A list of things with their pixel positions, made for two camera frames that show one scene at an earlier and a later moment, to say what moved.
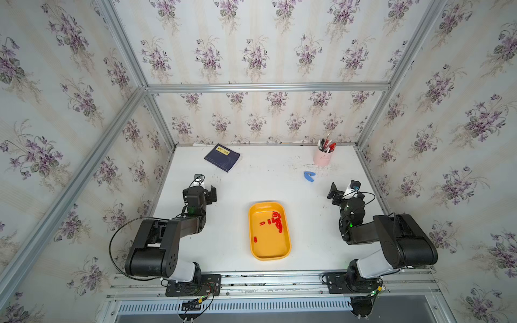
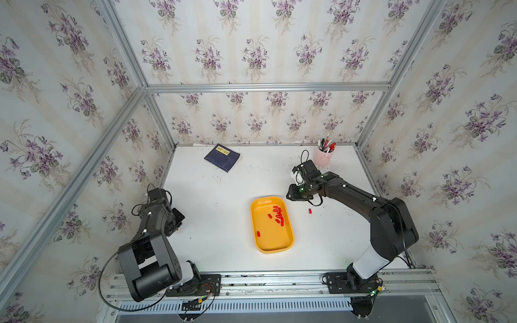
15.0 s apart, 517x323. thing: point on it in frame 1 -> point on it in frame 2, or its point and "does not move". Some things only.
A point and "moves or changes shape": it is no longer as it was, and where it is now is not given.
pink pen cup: (322, 159) does not move
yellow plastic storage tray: (269, 231) moves or changes shape
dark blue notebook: (223, 157) does not move
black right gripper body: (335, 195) -> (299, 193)
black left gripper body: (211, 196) -> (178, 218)
